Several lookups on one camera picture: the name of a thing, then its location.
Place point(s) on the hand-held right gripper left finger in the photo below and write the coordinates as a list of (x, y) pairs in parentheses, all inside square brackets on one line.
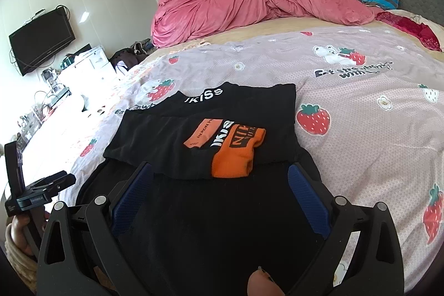
[(133, 195)]

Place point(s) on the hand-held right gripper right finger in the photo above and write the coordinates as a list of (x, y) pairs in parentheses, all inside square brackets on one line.
[(307, 199)]

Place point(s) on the black sweater with orange cuffs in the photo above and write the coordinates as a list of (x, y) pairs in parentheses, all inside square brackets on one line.
[(208, 230)]

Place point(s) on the pile of dark clothes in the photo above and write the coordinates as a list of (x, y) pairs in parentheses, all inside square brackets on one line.
[(126, 58)]

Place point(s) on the person's left hand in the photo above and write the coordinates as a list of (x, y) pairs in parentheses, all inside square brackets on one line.
[(19, 230)]

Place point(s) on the person's right hand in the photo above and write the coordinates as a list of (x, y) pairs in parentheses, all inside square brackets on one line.
[(263, 284)]

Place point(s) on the cluttered white dresser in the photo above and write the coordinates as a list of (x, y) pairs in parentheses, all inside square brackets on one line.
[(45, 108)]

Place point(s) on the strawberry print bedsheet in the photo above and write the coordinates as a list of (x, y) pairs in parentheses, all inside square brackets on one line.
[(364, 101)]

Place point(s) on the white cabinet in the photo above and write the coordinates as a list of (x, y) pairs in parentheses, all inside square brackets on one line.
[(93, 67)]

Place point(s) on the black flat screen television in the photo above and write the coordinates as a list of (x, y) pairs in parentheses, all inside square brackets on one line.
[(41, 39)]

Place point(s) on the red patterned cloth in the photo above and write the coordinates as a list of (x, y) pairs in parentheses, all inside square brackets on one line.
[(409, 25)]

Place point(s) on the pink duvet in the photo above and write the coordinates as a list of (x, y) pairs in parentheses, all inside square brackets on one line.
[(242, 4)]

